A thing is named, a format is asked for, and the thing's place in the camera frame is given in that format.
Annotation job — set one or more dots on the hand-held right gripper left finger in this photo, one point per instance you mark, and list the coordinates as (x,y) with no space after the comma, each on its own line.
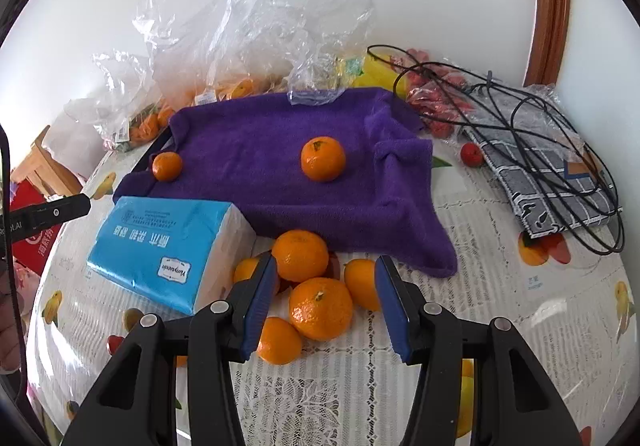
(260,311)

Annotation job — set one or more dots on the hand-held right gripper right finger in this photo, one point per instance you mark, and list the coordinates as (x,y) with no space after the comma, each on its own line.
(392,311)

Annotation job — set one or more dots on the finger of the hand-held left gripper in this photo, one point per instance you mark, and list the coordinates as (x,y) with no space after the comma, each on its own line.
(50,215)

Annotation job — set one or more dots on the tangerine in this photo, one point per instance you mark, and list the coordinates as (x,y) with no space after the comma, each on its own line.
(300,255)
(280,341)
(167,166)
(323,159)
(361,283)
(245,271)
(320,309)

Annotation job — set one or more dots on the blue tissue pack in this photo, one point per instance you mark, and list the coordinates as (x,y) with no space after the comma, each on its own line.
(150,246)

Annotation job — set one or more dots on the black tray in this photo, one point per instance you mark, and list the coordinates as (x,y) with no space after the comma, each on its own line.
(161,143)

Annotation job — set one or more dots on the small red fruit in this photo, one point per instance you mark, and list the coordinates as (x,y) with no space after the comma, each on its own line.
(471,154)

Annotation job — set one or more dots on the person's left hand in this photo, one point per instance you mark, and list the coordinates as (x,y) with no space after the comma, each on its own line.
(6,351)

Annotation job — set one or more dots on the red box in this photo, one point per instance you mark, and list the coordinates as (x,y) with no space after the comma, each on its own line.
(32,241)

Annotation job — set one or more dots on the wooden chair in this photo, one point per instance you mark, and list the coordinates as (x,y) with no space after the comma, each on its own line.
(35,160)

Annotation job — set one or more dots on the white plastic bag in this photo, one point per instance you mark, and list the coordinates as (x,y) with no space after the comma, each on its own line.
(75,125)

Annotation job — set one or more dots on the fruit print tablecloth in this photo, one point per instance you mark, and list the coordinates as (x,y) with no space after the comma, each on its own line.
(500,276)

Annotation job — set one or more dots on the clear bag of tangerines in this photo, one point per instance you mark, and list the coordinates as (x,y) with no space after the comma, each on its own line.
(145,125)

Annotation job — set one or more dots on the purple towel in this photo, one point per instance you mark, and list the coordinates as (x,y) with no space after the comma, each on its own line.
(260,175)

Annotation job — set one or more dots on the grey checked cloth package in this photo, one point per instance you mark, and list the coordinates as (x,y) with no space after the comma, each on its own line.
(550,186)

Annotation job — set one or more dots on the clear bag of red fruit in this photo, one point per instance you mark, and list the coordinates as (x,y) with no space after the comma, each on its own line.
(435,98)

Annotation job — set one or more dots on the clear bag of yellow fruit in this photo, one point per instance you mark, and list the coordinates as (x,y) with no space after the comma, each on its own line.
(375,73)

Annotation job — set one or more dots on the large clear bag of oranges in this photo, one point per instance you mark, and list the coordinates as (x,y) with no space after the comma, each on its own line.
(240,25)

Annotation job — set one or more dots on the brown wooden door frame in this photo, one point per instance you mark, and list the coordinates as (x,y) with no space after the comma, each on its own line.
(550,0)

